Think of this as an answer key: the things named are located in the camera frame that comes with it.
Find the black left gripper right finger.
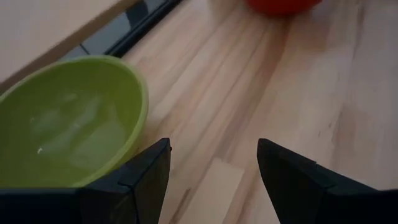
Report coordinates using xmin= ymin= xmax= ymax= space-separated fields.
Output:
xmin=256 ymin=138 xmax=398 ymax=224

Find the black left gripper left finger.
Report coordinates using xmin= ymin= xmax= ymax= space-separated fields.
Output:
xmin=0 ymin=138 xmax=172 ymax=224

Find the green plastic bowl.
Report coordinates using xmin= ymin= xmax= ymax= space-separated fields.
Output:
xmin=0 ymin=55 xmax=150 ymax=189

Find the red plastic bowl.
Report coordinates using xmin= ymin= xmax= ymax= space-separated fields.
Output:
xmin=243 ymin=0 xmax=323 ymax=17

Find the light wooden board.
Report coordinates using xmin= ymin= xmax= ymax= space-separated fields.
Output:
xmin=0 ymin=0 xmax=142 ymax=94

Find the black table edge rail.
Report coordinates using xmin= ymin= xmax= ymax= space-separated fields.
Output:
xmin=105 ymin=0 xmax=184 ymax=59

